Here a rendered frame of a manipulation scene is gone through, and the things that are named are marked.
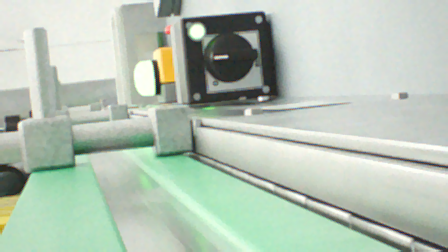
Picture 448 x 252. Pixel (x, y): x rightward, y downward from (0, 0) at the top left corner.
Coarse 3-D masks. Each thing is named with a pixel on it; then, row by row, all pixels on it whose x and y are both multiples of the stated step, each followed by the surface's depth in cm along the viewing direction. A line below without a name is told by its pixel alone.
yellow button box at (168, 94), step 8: (160, 48) 105; (168, 48) 105; (160, 56) 105; (168, 56) 105; (160, 64) 105; (168, 64) 105; (160, 72) 105; (168, 72) 105; (160, 80) 106; (168, 80) 105; (168, 88) 105; (176, 88) 105; (160, 96) 108; (168, 96) 105; (176, 96) 105
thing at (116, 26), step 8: (112, 8) 156; (112, 16) 162; (120, 16) 154; (112, 24) 168; (120, 24) 153; (112, 32) 168; (120, 32) 153; (112, 40) 169; (120, 40) 153; (112, 48) 169; (120, 48) 153; (120, 56) 153; (120, 64) 153; (120, 72) 153; (120, 80) 169; (128, 80) 154; (120, 88) 169; (128, 88) 154; (120, 96) 169; (128, 96) 154; (128, 104) 153
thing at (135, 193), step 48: (48, 192) 32; (96, 192) 30; (144, 192) 32; (192, 192) 28; (240, 192) 26; (0, 240) 22; (48, 240) 21; (96, 240) 20; (144, 240) 21; (192, 240) 21; (240, 240) 18; (288, 240) 18; (336, 240) 17
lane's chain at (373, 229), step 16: (208, 160) 40; (240, 176) 33; (256, 176) 31; (272, 192) 28; (288, 192) 26; (304, 208) 24; (320, 208) 23; (336, 208) 22; (352, 224) 20; (368, 224) 19; (384, 224) 19; (384, 240) 18; (400, 240) 17; (416, 240) 17
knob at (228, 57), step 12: (216, 36) 76; (228, 36) 75; (240, 36) 75; (216, 48) 75; (228, 48) 75; (240, 48) 75; (252, 48) 76; (204, 60) 76; (216, 60) 74; (228, 60) 74; (240, 60) 74; (252, 60) 75; (216, 72) 75; (228, 72) 75; (240, 72) 75
